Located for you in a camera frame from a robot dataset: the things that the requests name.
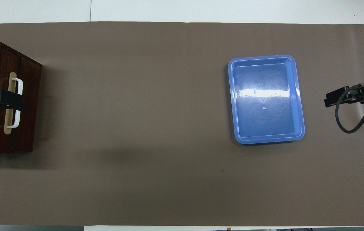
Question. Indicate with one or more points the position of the blue plastic tray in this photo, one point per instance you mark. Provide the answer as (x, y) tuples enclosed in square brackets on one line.
[(265, 112)]

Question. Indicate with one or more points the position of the brown table mat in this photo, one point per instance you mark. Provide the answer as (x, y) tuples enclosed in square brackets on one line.
[(137, 128)]

